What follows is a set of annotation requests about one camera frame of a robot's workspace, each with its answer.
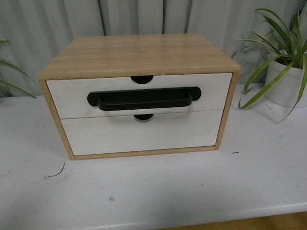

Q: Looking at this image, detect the white top drawer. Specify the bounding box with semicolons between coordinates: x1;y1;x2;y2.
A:
47;73;232;119

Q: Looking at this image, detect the white drawer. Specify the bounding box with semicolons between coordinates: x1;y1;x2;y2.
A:
47;73;232;119
62;110;223;155

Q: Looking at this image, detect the white bottom drawer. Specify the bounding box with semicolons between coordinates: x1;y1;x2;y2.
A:
62;110;223;155

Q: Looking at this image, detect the light wooden drawer cabinet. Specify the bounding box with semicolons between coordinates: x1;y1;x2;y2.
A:
37;34;240;160

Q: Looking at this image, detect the white plant pot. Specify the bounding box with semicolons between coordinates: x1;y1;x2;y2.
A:
264;61;307;108

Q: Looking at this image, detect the grey pleated curtain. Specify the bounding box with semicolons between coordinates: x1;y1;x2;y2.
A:
0;0;307;95

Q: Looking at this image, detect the green plant leaves left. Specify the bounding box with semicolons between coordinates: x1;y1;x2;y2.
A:
0;39;37;99

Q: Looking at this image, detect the green spider plant right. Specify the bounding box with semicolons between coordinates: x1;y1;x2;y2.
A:
238;8;307;110

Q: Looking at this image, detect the black metal drawer handle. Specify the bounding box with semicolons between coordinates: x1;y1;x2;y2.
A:
87;86;201;111

